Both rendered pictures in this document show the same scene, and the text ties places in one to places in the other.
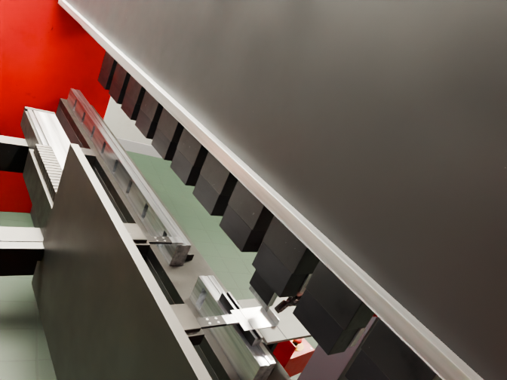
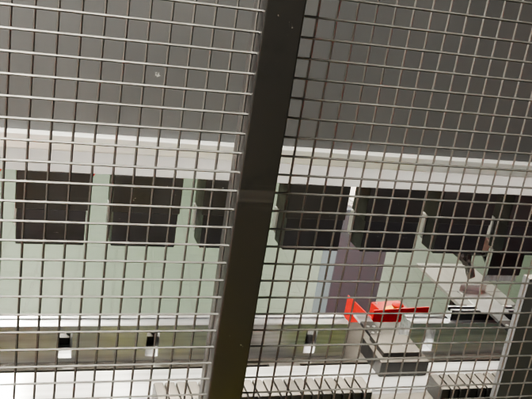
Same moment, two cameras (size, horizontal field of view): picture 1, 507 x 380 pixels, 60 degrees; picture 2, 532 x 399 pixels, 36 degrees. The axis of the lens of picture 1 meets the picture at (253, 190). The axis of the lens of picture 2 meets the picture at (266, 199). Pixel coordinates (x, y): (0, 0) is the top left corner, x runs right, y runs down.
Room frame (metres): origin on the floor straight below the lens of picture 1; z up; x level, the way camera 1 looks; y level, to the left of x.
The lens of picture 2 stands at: (0.90, 1.97, 1.91)
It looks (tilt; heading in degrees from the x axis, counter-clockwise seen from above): 19 degrees down; 294
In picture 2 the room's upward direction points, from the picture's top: 9 degrees clockwise
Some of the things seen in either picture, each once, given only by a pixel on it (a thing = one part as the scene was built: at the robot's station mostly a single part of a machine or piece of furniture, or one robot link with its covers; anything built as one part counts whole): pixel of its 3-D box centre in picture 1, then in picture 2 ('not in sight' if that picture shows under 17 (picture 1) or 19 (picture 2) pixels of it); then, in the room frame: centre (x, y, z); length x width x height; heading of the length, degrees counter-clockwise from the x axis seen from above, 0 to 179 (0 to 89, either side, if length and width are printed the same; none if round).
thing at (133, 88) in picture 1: (139, 99); (51, 201); (1.97, 0.66, 1.26); 0.15 x 0.09 x 0.17; 43
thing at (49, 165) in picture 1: (53, 176); (264, 395); (1.40, 0.67, 1.02); 0.44 x 0.06 x 0.04; 43
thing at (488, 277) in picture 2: (263, 287); (503, 264); (1.11, -0.14, 1.13); 0.10 x 0.02 x 0.10; 43
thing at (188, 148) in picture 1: (195, 157); (309, 211); (1.53, 0.25, 1.26); 0.15 x 0.09 x 0.17; 43
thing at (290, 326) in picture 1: (281, 317); (464, 284); (1.21, -0.25, 1.00); 0.26 x 0.18 x 0.01; 133
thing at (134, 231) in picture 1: (149, 237); (381, 336); (1.29, 0.26, 1.01); 0.26 x 0.12 x 0.05; 133
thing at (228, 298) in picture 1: (240, 317); (480, 312); (1.13, -0.12, 0.98); 0.20 x 0.03 x 0.03; 43
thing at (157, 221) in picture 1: (112, 154); (1, 338); (2.03, 0.72, 0.92); 1.68 x 0.06 x 0.10; 43
